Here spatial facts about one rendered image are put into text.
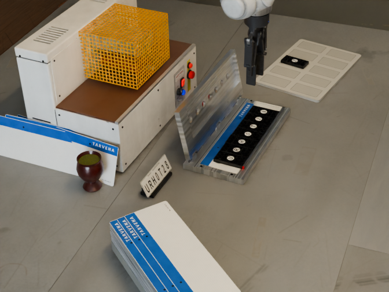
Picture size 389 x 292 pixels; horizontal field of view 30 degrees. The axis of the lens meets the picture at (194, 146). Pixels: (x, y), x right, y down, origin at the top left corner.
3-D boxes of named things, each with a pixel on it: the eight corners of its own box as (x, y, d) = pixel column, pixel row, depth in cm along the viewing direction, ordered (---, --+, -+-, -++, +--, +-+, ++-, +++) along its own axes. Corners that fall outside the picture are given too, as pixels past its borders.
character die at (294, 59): (303, 69, 280) (303, 66, 279) (280, 62, 284) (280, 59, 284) (308, 64, 283) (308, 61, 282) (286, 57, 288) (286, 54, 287)
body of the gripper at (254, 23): (250, 3, 219) (249, 30, 224) (239, 14, 213) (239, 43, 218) (273, 7, 216) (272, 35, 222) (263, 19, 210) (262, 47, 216)
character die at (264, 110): (274, 121, 249) (274, 118, 248) (248, 115, 253) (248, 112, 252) (279, 114, 253) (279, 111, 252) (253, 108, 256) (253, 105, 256)
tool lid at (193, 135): (179, 112, 220) (173, 112, 221) (191, 164, 229) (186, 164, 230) (235, 48, 252) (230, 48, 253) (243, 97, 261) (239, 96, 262)
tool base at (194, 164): (243, 185, 225) (243, 175, 222) (183, 168, 232) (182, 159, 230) (290, 113, 257) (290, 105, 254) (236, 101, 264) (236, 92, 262)
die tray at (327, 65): (318, 103, 262) (318, 101, 261) (253, 83, 274) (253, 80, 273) (362, 57, 289) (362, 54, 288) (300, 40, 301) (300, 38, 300)
